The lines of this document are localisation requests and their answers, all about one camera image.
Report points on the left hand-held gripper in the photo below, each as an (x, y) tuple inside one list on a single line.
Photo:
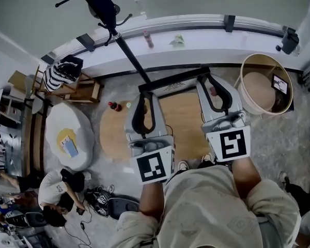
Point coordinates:
[(153, 168)]

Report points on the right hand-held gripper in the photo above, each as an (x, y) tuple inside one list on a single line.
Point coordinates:
[(233, 143)]

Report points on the black framed picture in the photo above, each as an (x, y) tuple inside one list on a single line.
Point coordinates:
[(175, 79)]

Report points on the person's right forearm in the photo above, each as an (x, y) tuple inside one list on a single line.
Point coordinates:
[(245, 177)]

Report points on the person's left forearm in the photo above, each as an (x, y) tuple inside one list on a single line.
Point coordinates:
[(152, 200)]

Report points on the wooden coffee table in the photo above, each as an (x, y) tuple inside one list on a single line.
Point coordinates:
[(183, 123)]

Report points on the person's right hand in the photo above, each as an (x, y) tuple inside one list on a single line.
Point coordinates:
[(213, 91)]

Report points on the person's left hand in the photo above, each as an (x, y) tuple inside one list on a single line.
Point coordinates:
[(145, 108)]

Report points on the dark cola bottle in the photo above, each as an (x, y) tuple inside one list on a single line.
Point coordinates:
[(115, 107)]

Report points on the round beige pouf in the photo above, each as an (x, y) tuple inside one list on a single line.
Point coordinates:
[(258, 92)]

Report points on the round beige side table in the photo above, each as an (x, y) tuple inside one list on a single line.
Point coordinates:
[(258, 66)]

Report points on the person's left white shoe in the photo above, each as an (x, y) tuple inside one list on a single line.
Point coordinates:
[(183, 165)]

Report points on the person's white shoe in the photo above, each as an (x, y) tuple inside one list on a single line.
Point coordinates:
[(183, 165), (208, 157)]

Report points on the long white window ledge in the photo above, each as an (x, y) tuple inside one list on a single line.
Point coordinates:
[(196, 53)]

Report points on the person's right white shoe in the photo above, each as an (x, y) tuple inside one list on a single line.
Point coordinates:
[(208, 157)]

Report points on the wooden armchair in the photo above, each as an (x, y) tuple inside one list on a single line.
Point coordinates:
[(96, 93)]

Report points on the person's black trousers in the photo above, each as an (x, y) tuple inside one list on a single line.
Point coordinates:
[(204, 165)]

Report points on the black coat rack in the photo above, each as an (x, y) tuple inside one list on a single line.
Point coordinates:
[(134, 62)]

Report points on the white egg-shaped pouf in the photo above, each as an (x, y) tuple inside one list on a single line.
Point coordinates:
[(77, 117)]

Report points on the small green plant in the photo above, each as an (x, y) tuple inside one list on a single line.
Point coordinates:
[(178, 40)]

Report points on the blue book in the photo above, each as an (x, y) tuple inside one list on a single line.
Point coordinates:
[(72, 150)]

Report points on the white yellow book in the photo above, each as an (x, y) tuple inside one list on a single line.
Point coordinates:
[(64, 139)]

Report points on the red drink bottle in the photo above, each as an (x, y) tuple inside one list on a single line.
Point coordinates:
[(149, 40)]

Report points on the spare black gripper unit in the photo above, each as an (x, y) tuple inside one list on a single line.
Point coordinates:
[(100, 203)]

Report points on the dark grey jug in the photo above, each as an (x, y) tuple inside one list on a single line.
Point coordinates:
[(290, 41)]

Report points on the black white striped cushion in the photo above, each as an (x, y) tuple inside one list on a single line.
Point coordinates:
[(62, 74)]

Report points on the grey-green roller blind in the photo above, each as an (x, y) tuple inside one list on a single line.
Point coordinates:
[(222, 1)]

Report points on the person's beige shirt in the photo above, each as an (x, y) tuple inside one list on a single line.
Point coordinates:
[(209, 210)]

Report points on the black phone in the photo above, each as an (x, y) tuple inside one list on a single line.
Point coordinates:
[(80, 210)]

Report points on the brown cardboard box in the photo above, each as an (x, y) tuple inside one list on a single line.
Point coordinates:
[(16, 80)]

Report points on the white shelf unit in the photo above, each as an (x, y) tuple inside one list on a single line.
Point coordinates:
[(7, 105)]

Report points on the grey black spare device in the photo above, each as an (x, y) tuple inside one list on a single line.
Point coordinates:
[(31, 218)]

